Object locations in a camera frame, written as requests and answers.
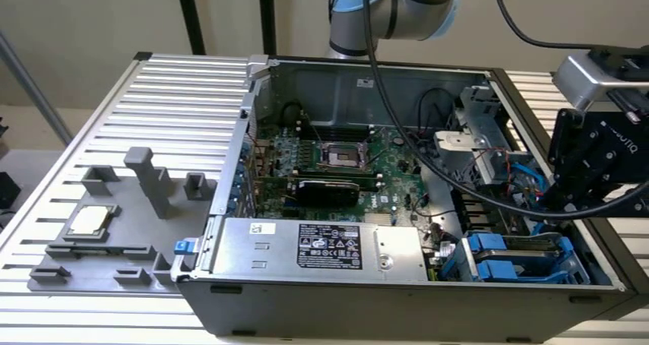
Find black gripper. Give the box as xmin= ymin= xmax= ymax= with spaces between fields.
xmin=539 ymin=108 xmax=649 ymax=214

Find grey disk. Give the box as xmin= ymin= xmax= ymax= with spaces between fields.
xmin=499 ymin=235 xmax=562 ymax=253

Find blue disk bay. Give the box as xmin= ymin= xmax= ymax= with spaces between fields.
xmin=439 ymin=230 xmax=591 ymax=286

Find silver metal drive cage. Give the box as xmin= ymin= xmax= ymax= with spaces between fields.
xmin=432 ymin=84 xmax=528 ymax=186

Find green motherboard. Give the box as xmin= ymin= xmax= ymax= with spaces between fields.
xmin=252 ymin=126 xmax=432 ymax=224

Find CPU socket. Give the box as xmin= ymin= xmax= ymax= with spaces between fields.
xmin=315 ymin=141 xmax=368 ymax=170

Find black RAM slot bank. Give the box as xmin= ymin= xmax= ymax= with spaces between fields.
xmin=296 ymin=167 xmax=380 ymax=179
xmin=309 ymin=124 xmax=369 ymax=140

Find black graphics card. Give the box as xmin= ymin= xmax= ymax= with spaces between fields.
xmin=292 ymin=177 xmax=361 ymax=211

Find black power supply label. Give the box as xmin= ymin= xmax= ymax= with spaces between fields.
xmin=296 ymin=223 xmax=364 ymax=270

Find black open PC case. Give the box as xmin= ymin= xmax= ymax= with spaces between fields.
xmin=169 ymin=54 xmax=649 ymax=341

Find silver power supply unit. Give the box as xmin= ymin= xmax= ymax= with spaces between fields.
xmin=208 ymin=217 xmax=431 ymax=282

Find black stand pole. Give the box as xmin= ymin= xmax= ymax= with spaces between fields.
xmin=170 ymin=0 xmax=207 ymax=55
xmin=257 ymin=0 xmax=279 ymax=55

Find blue case latch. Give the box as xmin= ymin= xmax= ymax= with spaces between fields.
xmin=172 ymin=238 xmax=196 ymax=257

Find grey parts rack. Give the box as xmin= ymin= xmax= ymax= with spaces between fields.
xmin=28 ymin=146 xmax=219 ymax=293

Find silver CPU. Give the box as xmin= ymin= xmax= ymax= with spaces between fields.
xmin=69 ymin=204 xmax=117 ymax=236

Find grey metal pole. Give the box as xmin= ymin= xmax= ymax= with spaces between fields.
xmin=0 ymin=28 xmax=73 ymax=147

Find black box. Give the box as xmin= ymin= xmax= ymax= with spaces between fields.
xmin=0 ymin=171 xmax=22 ymax=210

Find blue wire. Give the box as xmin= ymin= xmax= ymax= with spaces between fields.
xmin=507 ymin=161 xmax=556 ymax=200

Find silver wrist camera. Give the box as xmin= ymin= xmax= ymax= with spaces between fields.
xmin=550 ymin=45 xmax=649 ymax=111

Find red wire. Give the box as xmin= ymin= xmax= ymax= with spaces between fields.
xmin=474 ymin=148 xmax=510 ymax=172

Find black looped wire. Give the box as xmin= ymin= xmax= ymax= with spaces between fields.
xmin=416 ymin=87 xmax=458 ymax=134

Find thin black camera cable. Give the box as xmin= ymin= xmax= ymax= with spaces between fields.
xmin=491 ymin=0 xmax=595 ymax=51

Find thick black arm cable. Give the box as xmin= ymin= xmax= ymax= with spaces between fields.
xmin=364 ymin=0 xmax=649 ymax=221

